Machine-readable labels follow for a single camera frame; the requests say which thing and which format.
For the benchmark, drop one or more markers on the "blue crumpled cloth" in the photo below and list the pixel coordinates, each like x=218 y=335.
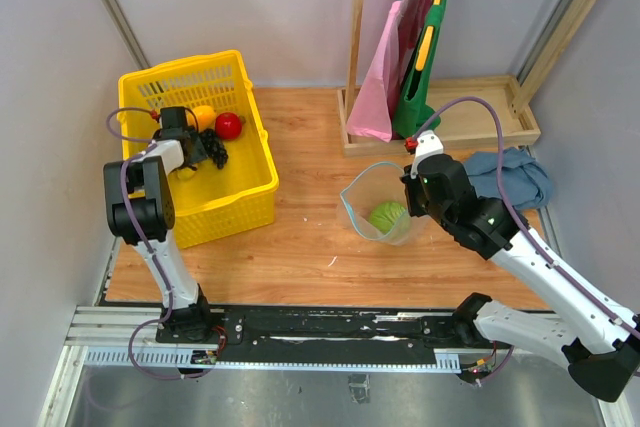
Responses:
x=527 y=184

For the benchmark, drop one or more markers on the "clear zip top bag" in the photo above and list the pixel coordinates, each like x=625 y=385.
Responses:
x=378 y=183

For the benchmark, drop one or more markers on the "pink hanging bag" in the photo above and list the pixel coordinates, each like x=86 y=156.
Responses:
x=375 y=104

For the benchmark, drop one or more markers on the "orange yellow mango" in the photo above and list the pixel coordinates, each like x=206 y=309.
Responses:
x=201 y=117

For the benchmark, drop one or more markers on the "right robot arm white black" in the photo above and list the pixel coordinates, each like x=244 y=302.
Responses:
x=594 y=338

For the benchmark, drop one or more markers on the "black grape bunch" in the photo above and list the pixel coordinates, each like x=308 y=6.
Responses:
x=214 y=147

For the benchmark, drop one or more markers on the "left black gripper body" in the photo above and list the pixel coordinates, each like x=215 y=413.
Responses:
x=199 y=153

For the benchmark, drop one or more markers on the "dark red hanging bag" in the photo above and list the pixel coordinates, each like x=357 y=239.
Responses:
x=411 y=20

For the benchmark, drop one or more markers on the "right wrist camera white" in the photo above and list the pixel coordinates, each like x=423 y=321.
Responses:
x=425 y=145

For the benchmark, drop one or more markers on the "wooden rack tray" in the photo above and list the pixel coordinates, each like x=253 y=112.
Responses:
x=467 y=126

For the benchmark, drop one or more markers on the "red pomegranate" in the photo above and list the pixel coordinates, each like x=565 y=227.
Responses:
x=229 y=126

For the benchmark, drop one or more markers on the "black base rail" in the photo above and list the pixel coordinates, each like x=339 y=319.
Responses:
x=319 y=338

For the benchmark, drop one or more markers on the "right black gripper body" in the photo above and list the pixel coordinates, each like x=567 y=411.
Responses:
x=418 y=203

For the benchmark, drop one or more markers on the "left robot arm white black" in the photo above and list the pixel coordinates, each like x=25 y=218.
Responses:
x=140 y=211

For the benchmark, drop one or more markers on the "green cabbage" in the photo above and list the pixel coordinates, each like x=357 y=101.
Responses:
x=390 y=217

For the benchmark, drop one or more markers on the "yellow plastic basket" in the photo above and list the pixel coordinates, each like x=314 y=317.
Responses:
x=212 y=203

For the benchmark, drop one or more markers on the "green hanging bag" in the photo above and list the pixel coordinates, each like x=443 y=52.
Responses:
x=412 y=108

